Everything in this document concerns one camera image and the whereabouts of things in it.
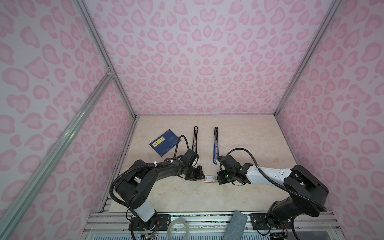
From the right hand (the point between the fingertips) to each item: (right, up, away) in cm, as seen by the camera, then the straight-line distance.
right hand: (217, 178), depth 86 cm
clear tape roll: (-21, -17, -10) cm, 29 cm away
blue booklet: (-34, +19, +17) cm, 42 cm away
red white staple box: (-5, -1, 0) cm, 5 cm away
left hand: (-7, +1, 0) cm, 7 cm away
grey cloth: (+6, -18, -17) cm, 25 cm away
